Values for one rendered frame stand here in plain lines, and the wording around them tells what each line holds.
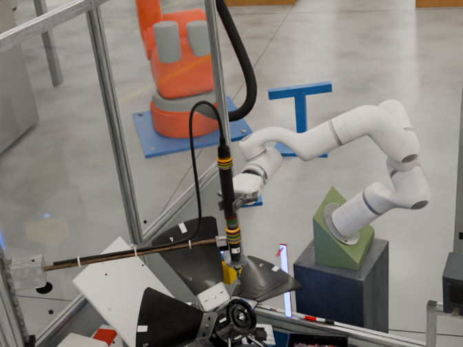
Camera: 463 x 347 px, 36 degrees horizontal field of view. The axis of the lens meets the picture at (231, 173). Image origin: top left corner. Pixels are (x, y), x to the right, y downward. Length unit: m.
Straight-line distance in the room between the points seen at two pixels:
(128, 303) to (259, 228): 2.64
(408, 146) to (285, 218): 2.77
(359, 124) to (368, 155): 3.54
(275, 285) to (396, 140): 0.63
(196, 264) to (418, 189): 0.87
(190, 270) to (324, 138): 0.59
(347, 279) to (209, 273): 0.76
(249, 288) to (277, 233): 2.45
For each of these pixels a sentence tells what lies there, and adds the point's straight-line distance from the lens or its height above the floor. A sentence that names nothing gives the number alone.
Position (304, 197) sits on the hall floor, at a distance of 5.24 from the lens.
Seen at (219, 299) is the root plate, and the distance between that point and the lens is 2.29.
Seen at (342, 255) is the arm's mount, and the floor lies 0.99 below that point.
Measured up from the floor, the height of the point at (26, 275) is 1.45.
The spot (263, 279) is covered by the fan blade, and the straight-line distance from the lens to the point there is 2.47.
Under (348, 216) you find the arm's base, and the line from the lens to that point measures 2.84.
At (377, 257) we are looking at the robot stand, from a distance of 2.98.
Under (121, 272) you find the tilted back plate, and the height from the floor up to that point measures 1.29.
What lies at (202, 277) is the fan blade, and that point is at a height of 1.30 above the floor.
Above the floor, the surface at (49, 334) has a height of 1.00.
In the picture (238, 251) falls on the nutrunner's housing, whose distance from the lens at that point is 2.22.
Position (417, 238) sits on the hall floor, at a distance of 4.78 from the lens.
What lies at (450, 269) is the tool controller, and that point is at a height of 1.24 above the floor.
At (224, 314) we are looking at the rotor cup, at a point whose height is 1.25.
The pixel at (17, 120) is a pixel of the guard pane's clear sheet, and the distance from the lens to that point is 2.42.
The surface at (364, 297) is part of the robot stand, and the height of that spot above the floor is 0.84.
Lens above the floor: 2.65
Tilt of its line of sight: 28 degrees down
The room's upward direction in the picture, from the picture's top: 6 degrees counter-clockwise
